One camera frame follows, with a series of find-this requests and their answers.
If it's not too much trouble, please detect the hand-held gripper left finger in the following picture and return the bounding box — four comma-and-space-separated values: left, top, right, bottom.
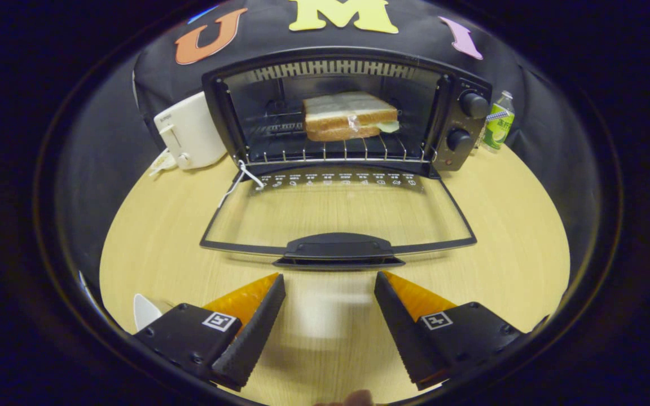
133, 273, 286, 392

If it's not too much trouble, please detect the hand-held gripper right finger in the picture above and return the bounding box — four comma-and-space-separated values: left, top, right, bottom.
374, 271, 524, 391

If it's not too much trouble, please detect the black toaster oven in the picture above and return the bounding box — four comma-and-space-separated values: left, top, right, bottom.
200, 47, 493, 270

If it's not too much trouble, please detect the plastic-wrapped sandwich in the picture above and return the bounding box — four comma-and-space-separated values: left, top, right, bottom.
302, 91, 401, 142

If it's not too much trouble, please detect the white pop-up toaster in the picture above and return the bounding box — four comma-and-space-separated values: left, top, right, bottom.
153, 91, 228, 170

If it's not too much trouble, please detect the white plate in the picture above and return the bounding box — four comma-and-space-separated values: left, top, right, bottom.
134, 293, 163, 332

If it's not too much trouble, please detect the green label drink bottle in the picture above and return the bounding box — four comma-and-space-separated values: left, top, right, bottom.
481, 90, 516, 152

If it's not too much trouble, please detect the white string tag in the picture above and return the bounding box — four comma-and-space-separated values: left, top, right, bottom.
218, 160, 265, 208

